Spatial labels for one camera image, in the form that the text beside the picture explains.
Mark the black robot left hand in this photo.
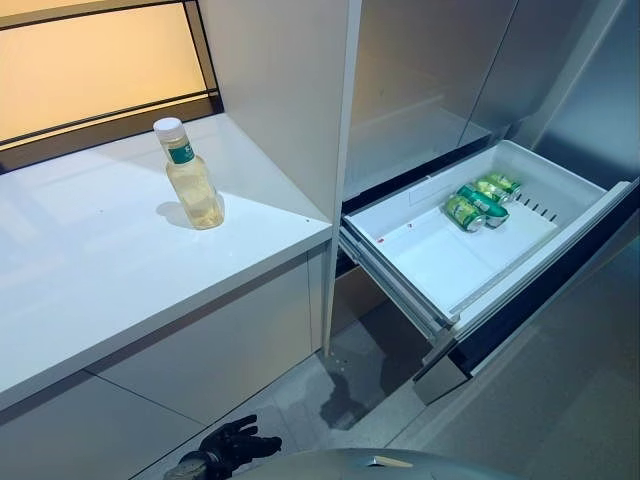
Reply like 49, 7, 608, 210
198, 413, 284, 480

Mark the clear bottle of yellow tea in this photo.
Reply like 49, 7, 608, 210
152, 117, 226, 231

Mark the fridge drawer with white bin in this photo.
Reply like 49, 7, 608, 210
339, 139, 640, 407

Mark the stainless steel fridge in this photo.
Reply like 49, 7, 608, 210
343, 0, 640, 204

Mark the grey robot torso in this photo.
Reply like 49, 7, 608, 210
234, 447, 501, 480

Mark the dark green drink can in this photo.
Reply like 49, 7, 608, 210
457, 183, 511, 229

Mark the tall white cabinet panel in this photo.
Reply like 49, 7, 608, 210
197, 0, 364, 354

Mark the yellow lit window black frame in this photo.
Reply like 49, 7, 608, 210
0, 0, 229, 176

